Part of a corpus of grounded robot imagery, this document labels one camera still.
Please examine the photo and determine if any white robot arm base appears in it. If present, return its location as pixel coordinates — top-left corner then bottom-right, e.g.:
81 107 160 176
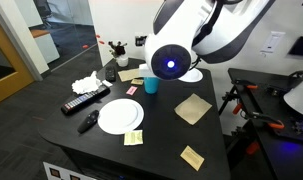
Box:
283 74 303 120

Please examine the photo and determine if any blue plastic cup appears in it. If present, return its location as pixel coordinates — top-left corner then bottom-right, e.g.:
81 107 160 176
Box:
143 76 161 95

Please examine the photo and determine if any white calibration marker board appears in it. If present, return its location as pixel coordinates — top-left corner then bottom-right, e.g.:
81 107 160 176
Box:
42 161 92 180

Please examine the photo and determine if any pink packet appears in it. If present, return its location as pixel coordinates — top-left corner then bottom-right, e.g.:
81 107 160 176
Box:
125 85 139 97

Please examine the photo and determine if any flat brown paper napkin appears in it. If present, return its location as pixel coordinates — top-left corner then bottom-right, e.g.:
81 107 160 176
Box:
117 68 141 83

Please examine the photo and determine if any large white paper plate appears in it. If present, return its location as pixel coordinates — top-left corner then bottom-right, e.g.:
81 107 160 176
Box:
97 98 145 136

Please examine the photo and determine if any white ribbed vase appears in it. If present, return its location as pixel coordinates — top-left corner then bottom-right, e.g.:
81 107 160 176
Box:
115 54 129 68

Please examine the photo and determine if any small black remote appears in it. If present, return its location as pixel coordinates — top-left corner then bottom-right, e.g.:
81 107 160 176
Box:
104 66 117 83

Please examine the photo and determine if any small white packet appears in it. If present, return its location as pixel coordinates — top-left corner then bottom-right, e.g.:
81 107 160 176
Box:
101 79 114 89

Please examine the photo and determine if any small white paper plate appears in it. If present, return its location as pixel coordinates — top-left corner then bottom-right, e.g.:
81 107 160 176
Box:
178 67 204 83

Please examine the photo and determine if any square brown paper napkin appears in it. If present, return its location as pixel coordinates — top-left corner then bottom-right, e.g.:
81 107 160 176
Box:
173 93 213 126

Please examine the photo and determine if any pale yellow packet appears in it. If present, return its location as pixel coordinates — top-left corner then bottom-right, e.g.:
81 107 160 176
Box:
123 129 144 147

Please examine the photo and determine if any dark red flower bouquet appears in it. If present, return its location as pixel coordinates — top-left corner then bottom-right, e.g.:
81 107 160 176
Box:
107 40 128 60

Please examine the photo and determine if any crumpled white tissue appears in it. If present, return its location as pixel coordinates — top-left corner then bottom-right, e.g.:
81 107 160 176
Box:
70 70 103 96

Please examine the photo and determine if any long black TV remote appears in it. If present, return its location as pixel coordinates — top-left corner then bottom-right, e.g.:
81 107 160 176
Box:
60 84 111 117

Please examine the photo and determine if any curved black remote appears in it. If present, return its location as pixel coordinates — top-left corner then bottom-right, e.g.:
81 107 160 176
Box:
76 109 100 135

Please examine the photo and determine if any white cabinet wooden top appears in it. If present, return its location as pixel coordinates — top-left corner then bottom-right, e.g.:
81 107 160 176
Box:
29 28 61 65

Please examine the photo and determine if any black office chair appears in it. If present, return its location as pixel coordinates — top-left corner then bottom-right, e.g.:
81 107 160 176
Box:
33 0 55 28

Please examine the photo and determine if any wooden door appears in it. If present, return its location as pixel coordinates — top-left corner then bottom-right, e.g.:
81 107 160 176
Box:
0 13 35 108

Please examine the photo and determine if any black breadboard table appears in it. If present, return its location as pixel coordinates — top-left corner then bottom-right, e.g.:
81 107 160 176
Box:
227 67 303 180

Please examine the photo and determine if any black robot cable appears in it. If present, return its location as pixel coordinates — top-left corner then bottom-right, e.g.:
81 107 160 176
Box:
190 0 225 71

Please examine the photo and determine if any orange handled black clamp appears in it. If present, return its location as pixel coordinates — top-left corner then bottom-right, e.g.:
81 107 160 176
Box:
232 102 244 116
245 140 261 156
247 111 286 131
231 79 259 91

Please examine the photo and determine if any white wall plate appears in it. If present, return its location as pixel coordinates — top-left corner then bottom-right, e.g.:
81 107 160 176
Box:
259 30 287 56

